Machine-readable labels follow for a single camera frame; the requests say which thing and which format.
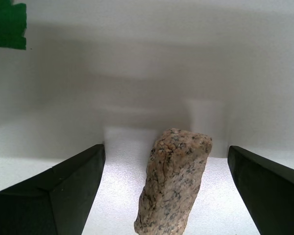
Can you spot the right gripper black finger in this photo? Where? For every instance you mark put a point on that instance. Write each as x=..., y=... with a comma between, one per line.
x=39, y=205
x=274, y=198

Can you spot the speckled granite rock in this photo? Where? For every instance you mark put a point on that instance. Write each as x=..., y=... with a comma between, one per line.
x=174, y=183

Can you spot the green tape marker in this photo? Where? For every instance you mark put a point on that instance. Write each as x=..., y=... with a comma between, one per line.
x=5, y=27

